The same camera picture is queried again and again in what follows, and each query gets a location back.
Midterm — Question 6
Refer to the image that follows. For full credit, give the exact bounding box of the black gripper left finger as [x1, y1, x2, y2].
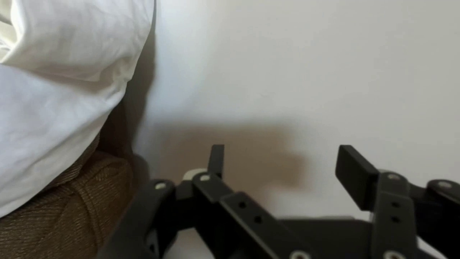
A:
[95, 142, 310, 259]

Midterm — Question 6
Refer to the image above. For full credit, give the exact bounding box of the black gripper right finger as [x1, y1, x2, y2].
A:
[333, 144, 460, 259]

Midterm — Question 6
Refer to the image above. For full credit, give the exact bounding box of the brown fabric sofa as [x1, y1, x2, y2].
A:
[0, 135, 141, 259]

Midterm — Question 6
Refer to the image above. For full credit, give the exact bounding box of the white towel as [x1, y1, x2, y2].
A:
[0, 0, 158, 218]

